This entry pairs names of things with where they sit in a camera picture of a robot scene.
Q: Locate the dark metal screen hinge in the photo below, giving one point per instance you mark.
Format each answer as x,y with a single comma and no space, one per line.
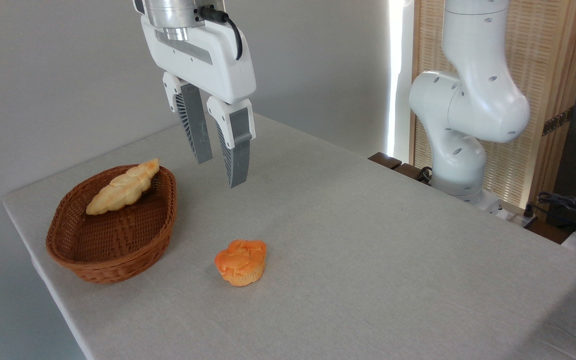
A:
558,121

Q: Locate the wooden lattice folding screen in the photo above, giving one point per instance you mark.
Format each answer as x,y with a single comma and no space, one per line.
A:
543,65

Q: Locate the orange muffin-shaped bread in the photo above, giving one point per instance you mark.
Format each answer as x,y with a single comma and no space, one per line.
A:
240,262

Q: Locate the dark brown wooden furniture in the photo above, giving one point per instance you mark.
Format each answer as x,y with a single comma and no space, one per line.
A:
387,161

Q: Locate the brown wicker basket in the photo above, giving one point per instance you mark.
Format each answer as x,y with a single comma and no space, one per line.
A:
113,240

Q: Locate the braided golden bread loaf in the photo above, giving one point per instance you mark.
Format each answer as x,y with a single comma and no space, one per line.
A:
120,189

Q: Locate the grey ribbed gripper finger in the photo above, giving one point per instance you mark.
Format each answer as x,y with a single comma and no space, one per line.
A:
237,150
194,125

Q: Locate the white power strip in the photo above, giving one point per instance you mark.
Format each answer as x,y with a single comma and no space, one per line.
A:
518,219

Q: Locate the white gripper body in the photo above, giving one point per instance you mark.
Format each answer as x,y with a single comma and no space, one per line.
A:
203,62

